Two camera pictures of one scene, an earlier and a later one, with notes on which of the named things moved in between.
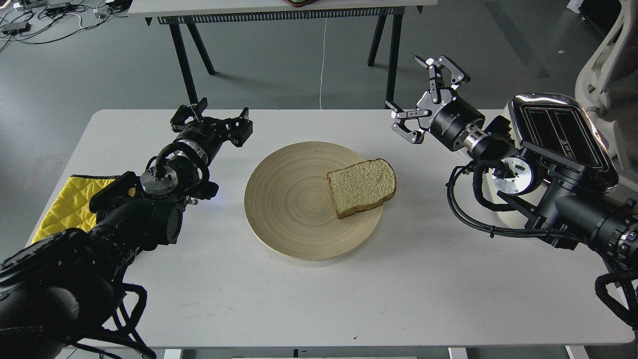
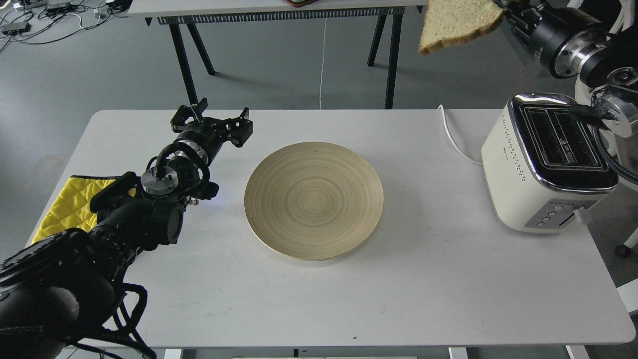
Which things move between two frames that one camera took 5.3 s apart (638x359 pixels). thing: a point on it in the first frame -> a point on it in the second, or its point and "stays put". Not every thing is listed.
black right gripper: (450, 114) -> (561, 35)
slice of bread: (362, 185) -> (446, 20)
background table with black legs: (188, 12) stays put
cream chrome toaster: (555, 130) stays put
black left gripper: (205, 135) stays put
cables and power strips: (38, 21) stays put
